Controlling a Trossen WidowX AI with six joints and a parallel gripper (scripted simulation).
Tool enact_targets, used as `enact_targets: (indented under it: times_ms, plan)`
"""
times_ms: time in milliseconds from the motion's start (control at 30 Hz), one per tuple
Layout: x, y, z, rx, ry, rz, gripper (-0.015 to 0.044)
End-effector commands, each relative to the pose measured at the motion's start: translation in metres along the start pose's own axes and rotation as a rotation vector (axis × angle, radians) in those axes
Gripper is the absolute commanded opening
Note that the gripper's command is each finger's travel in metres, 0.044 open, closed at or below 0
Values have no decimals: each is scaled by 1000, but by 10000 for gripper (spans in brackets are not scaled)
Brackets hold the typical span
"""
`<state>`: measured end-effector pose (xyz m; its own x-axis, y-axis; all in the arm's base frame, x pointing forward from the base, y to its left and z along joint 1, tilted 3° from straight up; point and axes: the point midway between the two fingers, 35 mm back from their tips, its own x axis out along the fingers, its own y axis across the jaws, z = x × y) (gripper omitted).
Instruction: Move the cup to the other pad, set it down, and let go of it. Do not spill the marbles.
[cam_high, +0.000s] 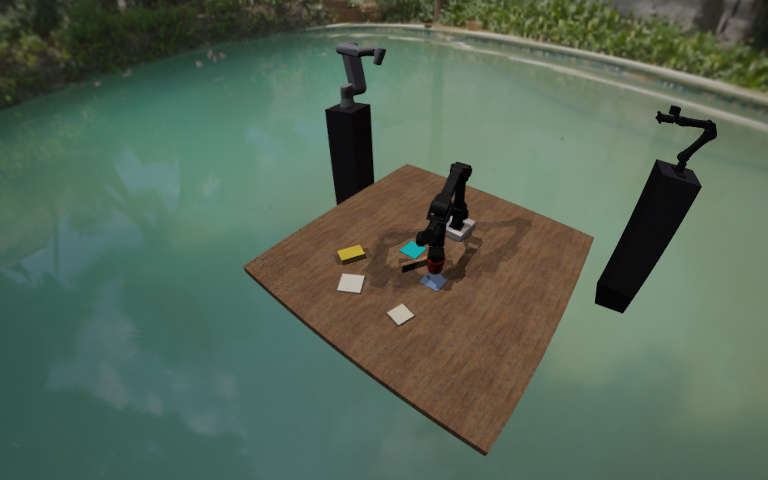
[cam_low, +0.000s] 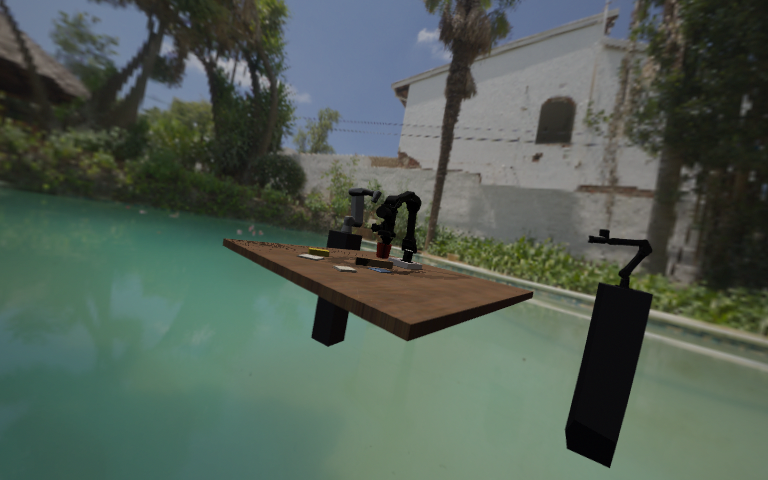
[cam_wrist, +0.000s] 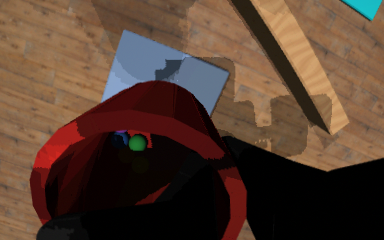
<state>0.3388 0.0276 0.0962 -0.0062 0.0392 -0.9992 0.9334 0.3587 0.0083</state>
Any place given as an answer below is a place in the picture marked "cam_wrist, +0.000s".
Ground green marble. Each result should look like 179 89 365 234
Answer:
129 135 146 153

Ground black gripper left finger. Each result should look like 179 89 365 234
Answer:
36 150 219 240

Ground dark red translucent cup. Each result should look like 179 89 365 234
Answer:
29 80 247 240

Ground light wooden beam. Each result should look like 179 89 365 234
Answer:
231 0 350 136

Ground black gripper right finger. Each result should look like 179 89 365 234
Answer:
221 136 384 240

